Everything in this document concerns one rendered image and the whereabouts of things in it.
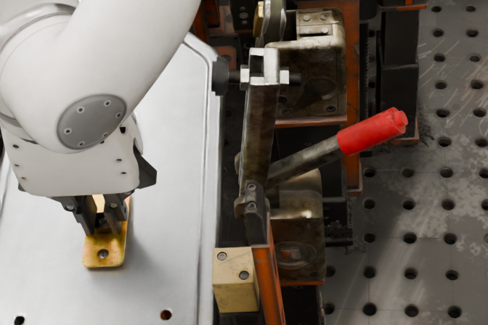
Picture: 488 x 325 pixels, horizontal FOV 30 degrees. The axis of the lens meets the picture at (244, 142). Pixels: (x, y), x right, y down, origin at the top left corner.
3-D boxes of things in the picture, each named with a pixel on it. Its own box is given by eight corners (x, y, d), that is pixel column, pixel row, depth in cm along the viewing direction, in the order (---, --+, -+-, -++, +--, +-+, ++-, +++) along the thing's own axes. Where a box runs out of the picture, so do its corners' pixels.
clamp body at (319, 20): (275, 198, 120) (247, -5, 91) (362, 194, 119) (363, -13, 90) (276, 260, 115) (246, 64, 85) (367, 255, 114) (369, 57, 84)
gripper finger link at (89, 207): (80, 166, 79) (98, 207, 84) (44, 167, 79) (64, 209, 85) (75, 196, 77) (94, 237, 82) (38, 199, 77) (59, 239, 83)
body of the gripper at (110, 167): (121, 52, 70) (148, 138, 79) (-7, 60, 71) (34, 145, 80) (112, 130, 66) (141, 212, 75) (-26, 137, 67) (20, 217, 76)
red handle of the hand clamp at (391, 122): (237, 162, 79) (393, 89, 71) (253, 173, 80) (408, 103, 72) (236, 202, 76) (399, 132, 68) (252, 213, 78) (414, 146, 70)
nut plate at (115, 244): (91, 189, 86) (88, 182, 86) (131, 187, 86) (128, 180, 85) (81, 268, 81) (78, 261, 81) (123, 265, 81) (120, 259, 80)
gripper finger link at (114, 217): (135, 163, 78) (149, 204, 84) (99, 165, 79) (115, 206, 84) (132, 194, 77) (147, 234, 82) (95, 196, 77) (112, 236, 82)
